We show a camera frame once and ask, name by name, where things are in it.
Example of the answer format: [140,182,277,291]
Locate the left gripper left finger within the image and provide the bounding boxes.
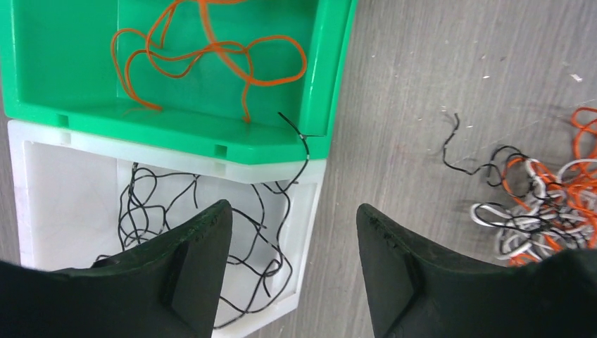
[1,200,232,337]

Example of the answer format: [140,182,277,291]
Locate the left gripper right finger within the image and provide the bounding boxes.
[356,204,596,337]

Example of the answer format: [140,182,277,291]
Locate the orange white cable bundle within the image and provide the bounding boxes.
[468,107,597,269]

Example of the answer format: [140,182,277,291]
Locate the white plastic bin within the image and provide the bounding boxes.
[8,120,326,337]

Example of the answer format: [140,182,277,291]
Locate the green plastic bin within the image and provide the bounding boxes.
[1,1,357,165]

